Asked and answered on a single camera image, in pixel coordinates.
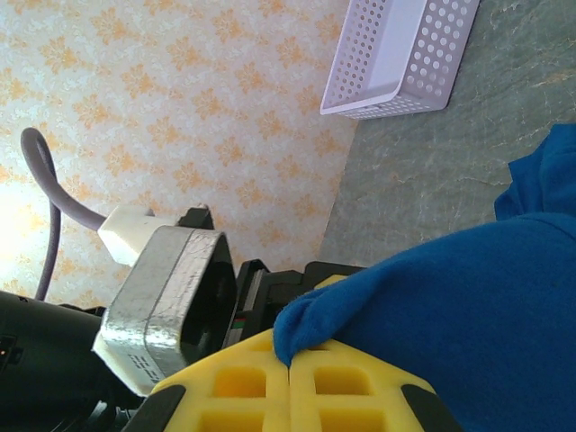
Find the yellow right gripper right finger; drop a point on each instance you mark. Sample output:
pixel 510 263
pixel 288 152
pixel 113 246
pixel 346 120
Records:
pixel 342 391

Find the lavender perforated plastic basket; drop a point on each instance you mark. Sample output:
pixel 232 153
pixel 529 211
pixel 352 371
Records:
pixel 391 49

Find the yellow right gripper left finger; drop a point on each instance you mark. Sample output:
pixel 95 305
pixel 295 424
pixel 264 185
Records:
pixel 238 387

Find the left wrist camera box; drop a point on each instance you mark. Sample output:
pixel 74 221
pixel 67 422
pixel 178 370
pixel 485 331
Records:
pixel 157 288

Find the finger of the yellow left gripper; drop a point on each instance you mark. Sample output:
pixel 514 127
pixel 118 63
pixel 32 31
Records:
pixel 330 282

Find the blue printed t-shirt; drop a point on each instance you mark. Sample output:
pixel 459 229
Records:
pixel 450 306

